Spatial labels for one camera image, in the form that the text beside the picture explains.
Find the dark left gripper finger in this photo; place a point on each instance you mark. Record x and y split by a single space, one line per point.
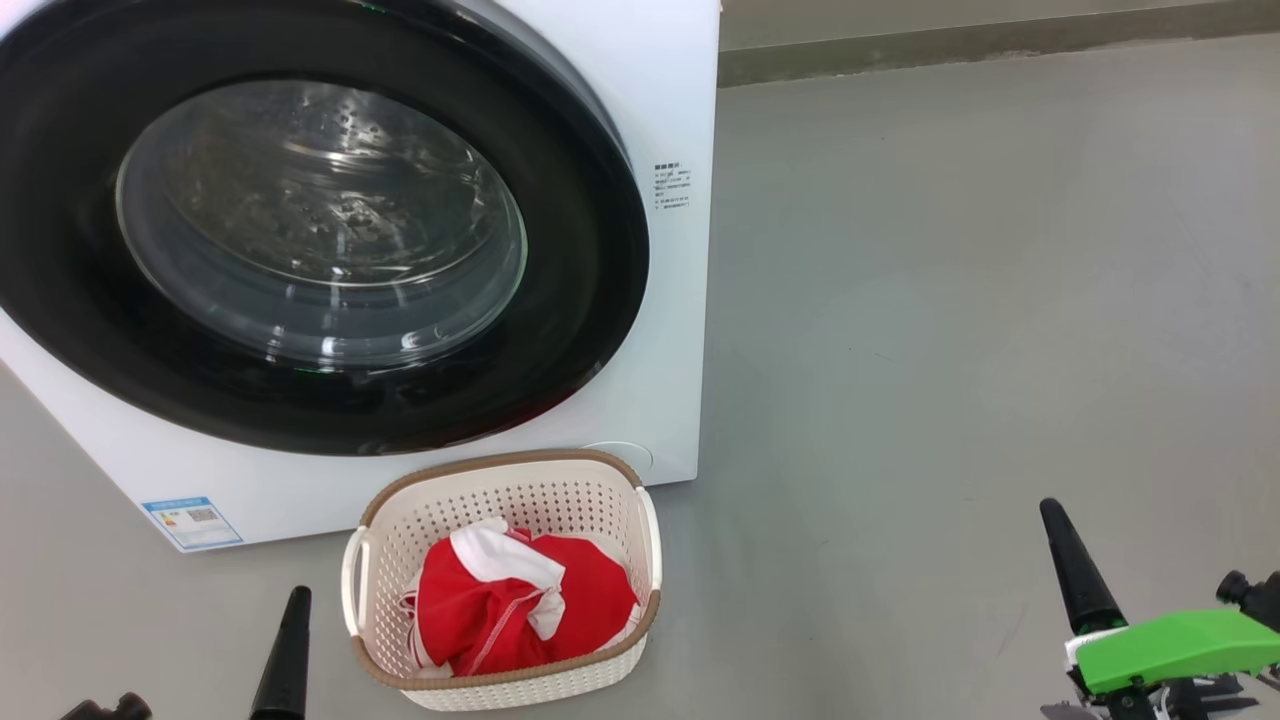
288 670

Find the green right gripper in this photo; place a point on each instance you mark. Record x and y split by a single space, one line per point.
1170 650

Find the red and white garment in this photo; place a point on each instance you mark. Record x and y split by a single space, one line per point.
590 600

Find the black round glass washer door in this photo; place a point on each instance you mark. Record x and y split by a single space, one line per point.
585 320

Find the cream perforated laundry basket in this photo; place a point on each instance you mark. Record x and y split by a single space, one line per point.
590 500

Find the white front-load washing machine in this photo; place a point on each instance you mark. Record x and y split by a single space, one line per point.
665 90

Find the blue energy label sticker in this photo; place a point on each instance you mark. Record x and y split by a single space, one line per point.
195 522

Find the round white filter cover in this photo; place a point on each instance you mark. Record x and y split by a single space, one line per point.
637 458

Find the brown skirting strip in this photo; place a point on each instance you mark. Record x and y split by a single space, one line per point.
1000 50

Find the black printed text label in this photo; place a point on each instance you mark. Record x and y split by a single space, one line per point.
672 187

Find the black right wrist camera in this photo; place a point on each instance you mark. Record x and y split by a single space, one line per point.
1255 598

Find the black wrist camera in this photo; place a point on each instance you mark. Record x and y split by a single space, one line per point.
110 710
1255 598

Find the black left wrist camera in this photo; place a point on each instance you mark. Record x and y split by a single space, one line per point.
110 710

